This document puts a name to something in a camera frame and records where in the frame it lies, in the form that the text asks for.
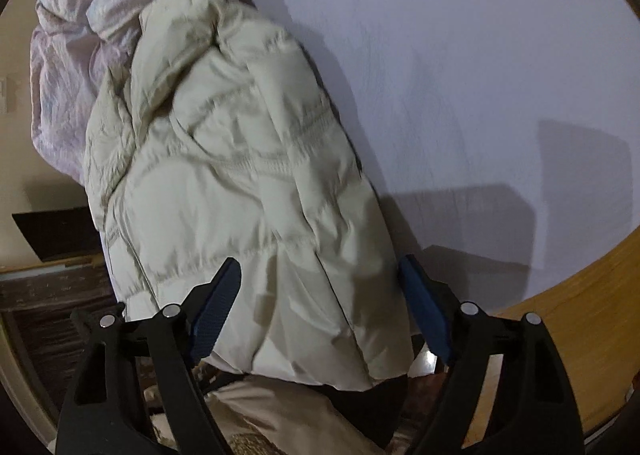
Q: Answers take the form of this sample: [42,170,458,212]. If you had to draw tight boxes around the beige pants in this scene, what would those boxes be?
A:
[145,370,396,455]

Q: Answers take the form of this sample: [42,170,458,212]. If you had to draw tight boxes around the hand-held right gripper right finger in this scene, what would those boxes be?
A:
[398,254,585,455]

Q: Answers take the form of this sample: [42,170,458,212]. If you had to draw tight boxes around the wooden bed frame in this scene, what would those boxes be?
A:
[470,222,640,441]

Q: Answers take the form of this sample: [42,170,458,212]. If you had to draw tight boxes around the pale pink crumpled blanket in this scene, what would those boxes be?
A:
[29,0,223,186]

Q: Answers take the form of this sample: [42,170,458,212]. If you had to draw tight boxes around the dark wooden cabinet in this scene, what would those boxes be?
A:
[0,205,126,416]

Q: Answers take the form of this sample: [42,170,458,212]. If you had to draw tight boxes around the white wall switch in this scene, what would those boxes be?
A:
[0,77,17,113]

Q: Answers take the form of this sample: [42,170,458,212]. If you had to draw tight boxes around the cream puffer jacket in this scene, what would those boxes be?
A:
[82,0,416,393]

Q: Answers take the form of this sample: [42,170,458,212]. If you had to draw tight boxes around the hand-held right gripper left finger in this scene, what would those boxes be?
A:
[55,256,243,455]

